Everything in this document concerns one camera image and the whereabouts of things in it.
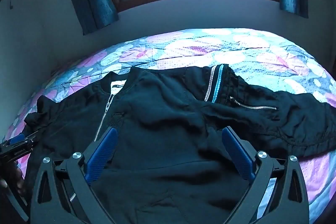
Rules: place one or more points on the black zip jacket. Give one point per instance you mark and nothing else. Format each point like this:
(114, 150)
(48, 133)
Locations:
(168, 119)

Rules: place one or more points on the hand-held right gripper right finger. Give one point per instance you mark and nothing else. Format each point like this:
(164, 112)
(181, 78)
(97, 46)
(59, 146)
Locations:
(236, 153)

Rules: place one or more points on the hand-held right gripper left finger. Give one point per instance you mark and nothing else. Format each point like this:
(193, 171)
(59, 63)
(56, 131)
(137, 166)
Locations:
(103, 150)

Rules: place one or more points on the floral bed sheet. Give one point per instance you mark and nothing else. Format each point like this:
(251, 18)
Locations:
(236, 48)

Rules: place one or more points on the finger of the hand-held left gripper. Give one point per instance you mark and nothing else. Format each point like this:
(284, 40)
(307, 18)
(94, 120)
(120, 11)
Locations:
(18, 138)

